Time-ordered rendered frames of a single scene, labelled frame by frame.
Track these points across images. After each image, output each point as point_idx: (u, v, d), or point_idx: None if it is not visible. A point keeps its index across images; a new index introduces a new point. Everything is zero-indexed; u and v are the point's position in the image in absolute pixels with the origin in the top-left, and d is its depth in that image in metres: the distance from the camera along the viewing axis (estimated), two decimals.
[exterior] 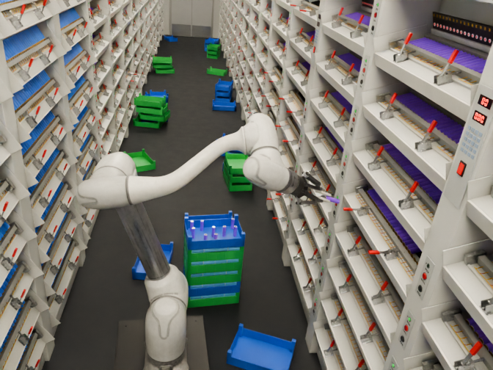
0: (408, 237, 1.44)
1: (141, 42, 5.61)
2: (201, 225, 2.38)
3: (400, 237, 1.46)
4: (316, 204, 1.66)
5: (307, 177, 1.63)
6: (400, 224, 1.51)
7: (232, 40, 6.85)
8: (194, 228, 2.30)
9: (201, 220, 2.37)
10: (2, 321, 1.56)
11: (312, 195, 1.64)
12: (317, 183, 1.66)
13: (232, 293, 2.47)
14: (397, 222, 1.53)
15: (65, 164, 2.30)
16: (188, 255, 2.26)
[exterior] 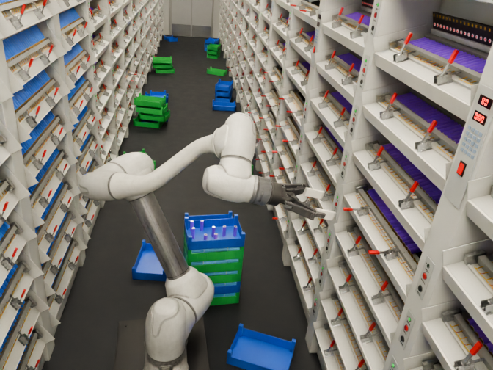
0: (408, 237, 1.44)
1: (141, 42, 5.61)
2: (201, 225, 2.38)
3: (400, 237, 1.46)
4: None
5: (291, 207, 1.36)
6: (400, 224, 1.51)
7: (232, 40, 6.85)
8: (194, 228, 2.30)
9: (201, 220, 2.37)
10: (2, 321, 1.56)
11: (295, 194, 1.47)
12: (308, 216, 1.35)
13: (232, 293, 2.47)
14: (397, 222, 1.53)
15: (65, 164, 2.30)
16: (188, 255, 2.26)
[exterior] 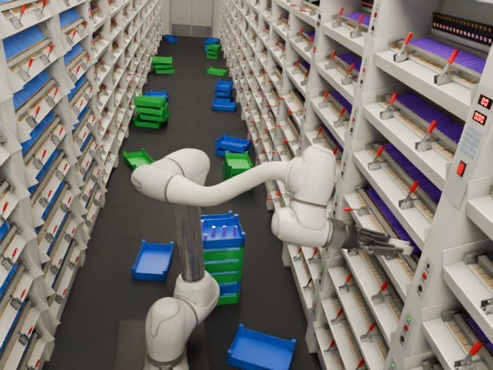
0: (408, 237, 1.44)
1: (141, 42, 5.61)
2: (201, 225, 2.38)
3: (400, 237, 1.46)
4: (395, 249, 1.28)
5: (361, 230, 1.34)
6: (400, 224, 1.51)
7: (232, 40, 6.85)
8: None
9: (201, 220, 2.37)
10: (2, 321, 1.56)
11: (381, 242, 1.29)
12: (379, 234, 1.34)
13: (232, 293, 2.47)
14: (397, 222, 1.53)
15: (65, 164, 2.30)
16: None
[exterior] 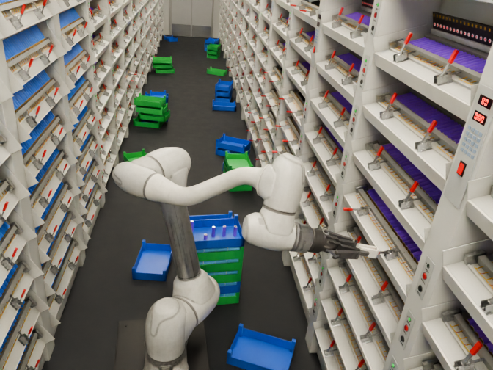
0: (408, 237, 1.44)
1: (141, 42, 5.61)
2: (419, 251, 1.38)
3: (400, 237, 1.46)
4: None
5: None
6: (400, 224, 1.51)
7: (232, 40, 6.85)
8: (414, 257, 1.37)
9: (412, 255, 1.38)
10: (2, 321, 1.56)
11: None
12: (351, 256, 1.35)
13: (232, 293, 2.47)
14: (397, 222, 1.53)
15: (65, 164, 2.30)
16: None
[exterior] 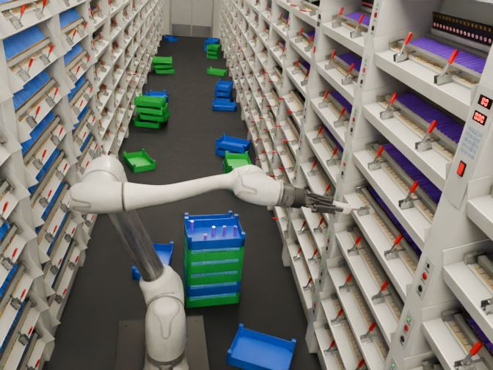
0: None
1: (141, 42, 5.61)
2: None
3: (404, 236, 1.46)
4: None
5: (315, 208, 1.56)
6: None
7: (232, 40, 6.85)
8: (419, 255, 1.37)
9: (417, 254, 1.38)
10: (2, 321, 1.56)
11: None
12: (328, 211, 1.59)
13: (232, 293, 2.47)
14: None
15: (65, 164, 2.30)
16: (188, 255, 2.26)
